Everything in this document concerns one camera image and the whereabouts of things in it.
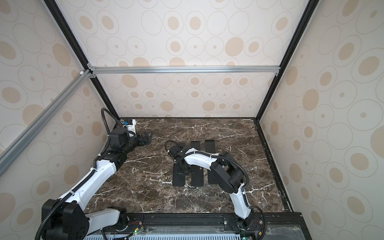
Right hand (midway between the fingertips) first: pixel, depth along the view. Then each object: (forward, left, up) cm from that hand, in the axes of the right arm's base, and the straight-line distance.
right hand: (183, 174), depth 91 cm
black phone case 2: (-1, -9, 0) cm, 9 cm away
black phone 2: (+21, -8, +1) cm, 22 cm away
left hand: (+14, +17, +26) cm, 34 cm away
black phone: (-1, -3, +28) cm, 28 cm away
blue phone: (+20, -18, 0) cm, 27 cm away
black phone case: (-3, +2, +4) cm, 5 cm away
